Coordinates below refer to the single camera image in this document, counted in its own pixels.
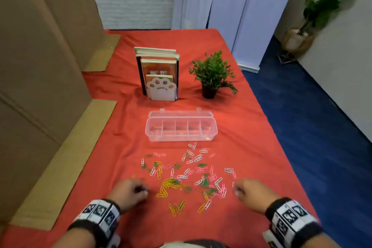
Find clear plastic compartment box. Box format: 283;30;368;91
145;108;219;143

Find tall green leafy plant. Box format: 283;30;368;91
296;0;358;36

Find person's right hand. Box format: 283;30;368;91
233;178;279;214

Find white cover book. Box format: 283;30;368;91
134;47;180;61

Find red tablecloth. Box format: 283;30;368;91
0;28;320;248

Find large brown cardboard box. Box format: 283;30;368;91
0;0;118;231
26;0;121;72

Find orange cover book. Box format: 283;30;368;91
140;59;177;86

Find colored paper clips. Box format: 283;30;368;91
131;142;238;217

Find white paw-shaped bookend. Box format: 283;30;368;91
146;77;177;102

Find small yellow book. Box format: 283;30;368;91
145;74;174;86

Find black white marker wristband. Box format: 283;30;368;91
263;197;324;248
67;198;121;248

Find black cover book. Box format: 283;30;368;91
136;54;179;96

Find small green potted plant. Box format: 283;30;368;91
189;50;239;100

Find person's left hand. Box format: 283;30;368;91
107;178;149;214

